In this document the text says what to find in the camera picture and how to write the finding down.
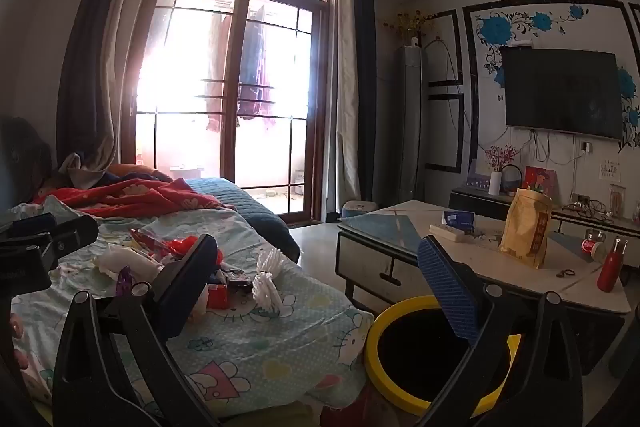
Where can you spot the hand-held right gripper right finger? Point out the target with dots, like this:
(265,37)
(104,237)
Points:
(447,287)

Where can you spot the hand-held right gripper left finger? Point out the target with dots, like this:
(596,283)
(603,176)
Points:
(192,277)

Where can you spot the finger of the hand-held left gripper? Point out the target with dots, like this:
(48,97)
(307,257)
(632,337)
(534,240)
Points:
(35,224)
(75,232)

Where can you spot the red snack packet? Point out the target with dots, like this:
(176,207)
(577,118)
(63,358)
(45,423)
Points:
(218,297)

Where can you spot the red plastic bag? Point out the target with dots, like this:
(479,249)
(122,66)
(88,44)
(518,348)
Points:
(177,247)

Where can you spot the black wrapper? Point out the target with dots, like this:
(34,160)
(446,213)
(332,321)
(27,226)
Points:
(240,282)

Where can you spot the white tissue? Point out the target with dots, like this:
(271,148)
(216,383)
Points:
(125,264)

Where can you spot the clear wrapper with red print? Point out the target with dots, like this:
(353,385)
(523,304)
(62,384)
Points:
(145,239)

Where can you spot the purple wrapper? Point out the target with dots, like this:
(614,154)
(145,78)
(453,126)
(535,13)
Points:
(124,282)

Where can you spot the black bin with yellow rim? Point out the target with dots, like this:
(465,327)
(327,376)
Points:
(372,357)

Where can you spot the person's left hand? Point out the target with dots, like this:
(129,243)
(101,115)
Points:
(19,342)

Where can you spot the white power strip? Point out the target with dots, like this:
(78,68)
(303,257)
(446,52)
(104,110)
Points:
(447,230)

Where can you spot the red floral blanket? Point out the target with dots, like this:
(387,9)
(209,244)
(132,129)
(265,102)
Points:
(125,199)

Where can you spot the grey cloth heap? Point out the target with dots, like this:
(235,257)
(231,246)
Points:
(80,172)

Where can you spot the blue tissue pack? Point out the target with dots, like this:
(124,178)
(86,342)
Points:
(459,219)

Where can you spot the coffee table with drawers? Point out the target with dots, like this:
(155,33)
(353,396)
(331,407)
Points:
(380,262)

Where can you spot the cartoon cat printed blanket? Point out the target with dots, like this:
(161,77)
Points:
(250,337)

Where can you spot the orange pillow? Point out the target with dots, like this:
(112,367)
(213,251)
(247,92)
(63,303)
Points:
(140,172)

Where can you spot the television cabinet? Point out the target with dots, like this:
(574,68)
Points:
(475,202)

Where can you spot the yellow paper bag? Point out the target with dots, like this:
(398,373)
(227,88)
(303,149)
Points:
(525,232)

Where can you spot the teal quilted sofa cover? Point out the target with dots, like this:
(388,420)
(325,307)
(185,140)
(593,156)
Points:
(240,194)

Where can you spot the pale purple box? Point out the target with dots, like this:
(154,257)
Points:
(476,182)

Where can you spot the beige curtain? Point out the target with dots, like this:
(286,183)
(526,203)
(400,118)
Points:
(111,127)
(347,107)

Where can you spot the white vase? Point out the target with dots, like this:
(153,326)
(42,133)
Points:
(495,184)

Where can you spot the white and blue stool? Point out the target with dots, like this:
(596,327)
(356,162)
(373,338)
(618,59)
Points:
(359,209)

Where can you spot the round black-framed ornament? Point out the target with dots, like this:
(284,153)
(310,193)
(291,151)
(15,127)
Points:
(501,179)

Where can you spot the red picture box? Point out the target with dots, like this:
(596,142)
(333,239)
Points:
(540,182)

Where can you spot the red artificial flowers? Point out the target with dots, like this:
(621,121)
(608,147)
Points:
(500,157)

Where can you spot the red-labelled jar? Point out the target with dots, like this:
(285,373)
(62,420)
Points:
(592,249)

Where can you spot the red thermos bottle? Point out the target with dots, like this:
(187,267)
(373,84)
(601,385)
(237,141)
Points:
(611,269)

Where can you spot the standing air conditioner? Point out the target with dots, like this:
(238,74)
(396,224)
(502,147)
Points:
(409,122)

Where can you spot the brown-framed balcony door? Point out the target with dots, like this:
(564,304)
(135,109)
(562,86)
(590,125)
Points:
(236,107)

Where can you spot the hanging packet of sticks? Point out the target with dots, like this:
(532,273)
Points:
(617,199)

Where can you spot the paper note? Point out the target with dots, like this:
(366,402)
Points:
(610,169)

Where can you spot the hanging pink garment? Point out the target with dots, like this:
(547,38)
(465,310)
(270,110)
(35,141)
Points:
(214,72)

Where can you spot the hanging purple garment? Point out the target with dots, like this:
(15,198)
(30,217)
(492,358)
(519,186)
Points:
(257,67)

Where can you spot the yellow artificial flowers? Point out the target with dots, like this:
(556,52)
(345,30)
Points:
(410,22)

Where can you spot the wall socket with charger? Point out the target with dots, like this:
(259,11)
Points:
(586,147)

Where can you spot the wall-mounted television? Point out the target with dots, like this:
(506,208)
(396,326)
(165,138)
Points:
(560,92)

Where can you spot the blue flower wall decal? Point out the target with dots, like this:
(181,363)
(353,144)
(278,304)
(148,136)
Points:
(495,27)

